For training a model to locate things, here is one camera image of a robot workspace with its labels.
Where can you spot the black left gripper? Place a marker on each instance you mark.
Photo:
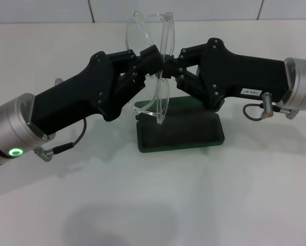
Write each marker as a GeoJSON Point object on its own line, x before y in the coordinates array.
{"type": "Point", "coordinates": [73, 100]}

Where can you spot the clear white glasses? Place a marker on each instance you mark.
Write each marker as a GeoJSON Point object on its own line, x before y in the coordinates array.
{"type": "Point", "coordinates": [164, 102]}

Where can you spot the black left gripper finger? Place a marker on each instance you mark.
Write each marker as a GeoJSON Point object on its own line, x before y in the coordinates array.
{"type": "Point", "coordinates": [150, 60]}

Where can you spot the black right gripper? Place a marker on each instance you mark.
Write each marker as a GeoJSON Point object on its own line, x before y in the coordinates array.
{"type": "Point", "coordinates": [245, 74]}

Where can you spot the green glasses case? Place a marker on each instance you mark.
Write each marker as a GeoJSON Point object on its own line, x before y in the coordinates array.
{"type": "Point", "coordinates": [188, 133]}

